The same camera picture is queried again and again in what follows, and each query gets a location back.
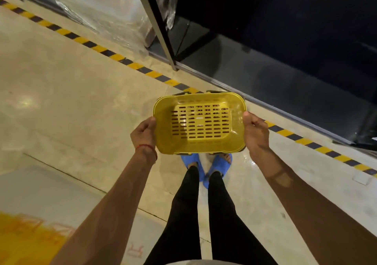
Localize yellow grey display platform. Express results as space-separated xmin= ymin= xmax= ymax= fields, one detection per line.
xmin=0 ymin=167 xmax=165 ymax=265

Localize yellow basket dark handles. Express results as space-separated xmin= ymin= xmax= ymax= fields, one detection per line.
xmin=152 ymin=90 xmax=247 ymax=155

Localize blue left slipper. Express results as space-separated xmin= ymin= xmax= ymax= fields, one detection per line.
xmin=180 ymin=153 xmax=205 ymax=182

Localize blue right slipper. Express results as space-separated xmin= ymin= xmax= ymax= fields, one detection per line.
xmin=203 ymin=153 xmax=233 ymax=189

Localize blue slipper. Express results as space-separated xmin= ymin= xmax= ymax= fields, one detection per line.
xmin=180 ymin=153 xmax=205 ymax=182
xmin=203 ymin=153 xmax=233 ymax=189

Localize red string bracelet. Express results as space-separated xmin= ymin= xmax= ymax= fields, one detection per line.
xmin=135 ymin=144 xmax=158 ymax=162

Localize white shirt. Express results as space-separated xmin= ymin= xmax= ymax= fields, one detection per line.
xmin=165 ymin=260 xmax=242 ymax=265

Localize person's right forearm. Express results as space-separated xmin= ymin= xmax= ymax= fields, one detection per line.
xmin=250 ymin=145 xmax=377 ymax=265

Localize person's right hand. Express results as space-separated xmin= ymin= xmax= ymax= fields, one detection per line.
xmin=242 ymin=111 xmax=270 ymax=156

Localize person's left hand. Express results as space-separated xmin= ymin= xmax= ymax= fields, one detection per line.
xmin=130 ymin=117 xmax=158 ymax=165

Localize clear plastic wrap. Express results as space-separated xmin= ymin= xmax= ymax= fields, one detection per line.
xmin=29 ymin=0 xmax=181 ymax=55

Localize person's left forearm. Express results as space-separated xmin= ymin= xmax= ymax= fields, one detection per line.
xmin=50 ymin=148 xmax=158 ymax=265

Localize clear wrapped storage box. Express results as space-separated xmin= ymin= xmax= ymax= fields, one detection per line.
xmin=56 ymin=0 xmax=154 ymax=50

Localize black metal shelf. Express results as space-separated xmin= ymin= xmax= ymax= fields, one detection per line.
xmin=0 ymin=0 xmax=377 ymax=154

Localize black trousers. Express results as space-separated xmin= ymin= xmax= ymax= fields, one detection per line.
xmin=143 ymin=166 xmax=279 ymax=265

